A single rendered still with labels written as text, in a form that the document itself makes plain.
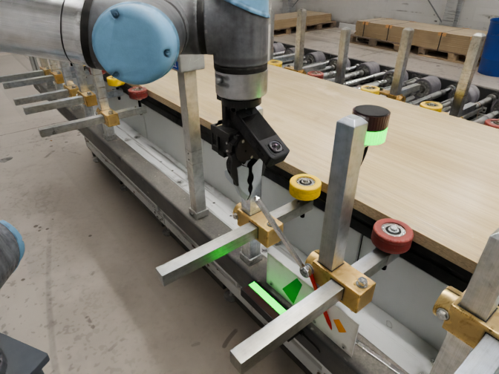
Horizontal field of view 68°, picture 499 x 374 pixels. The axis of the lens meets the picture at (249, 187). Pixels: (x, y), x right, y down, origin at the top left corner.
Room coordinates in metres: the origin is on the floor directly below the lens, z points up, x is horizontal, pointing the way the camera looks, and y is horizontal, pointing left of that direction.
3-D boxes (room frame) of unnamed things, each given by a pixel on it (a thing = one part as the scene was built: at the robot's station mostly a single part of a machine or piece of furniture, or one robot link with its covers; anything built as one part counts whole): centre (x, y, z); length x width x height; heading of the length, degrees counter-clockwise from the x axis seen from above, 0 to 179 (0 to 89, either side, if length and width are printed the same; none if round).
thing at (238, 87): (0.63, 0.02, 1.20); 0.10 x 0.09 x 0.05; 129
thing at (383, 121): (0.57, -0.20, 1.16); 0.06 x 0.06 x 0.02
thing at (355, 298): (0.53, -0.18, 0.85); 0.13 x 0.06 x 0.05; 39
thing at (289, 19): (9.04, -0.78, 0.23); 2.41 x 0.77 x 0.17; 130
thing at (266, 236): (0.72, -0.02, 0.84); 0.13 x 0.06 x 0.05; 39
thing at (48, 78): (2.04, 1.11, 0.82); 0.43 x 0.03 x 0.04; 129
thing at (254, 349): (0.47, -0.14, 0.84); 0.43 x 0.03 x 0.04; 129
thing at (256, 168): (0.64, 0.00, 1.01); 0.06 x 0.03 x 0.09; 39
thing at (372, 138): (0.57, -0.20, 1.14); 0.06 x 0.06 x 0.02
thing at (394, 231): (0.60, -0.30, 0.85); 0.08 x 0.08 x 0.11
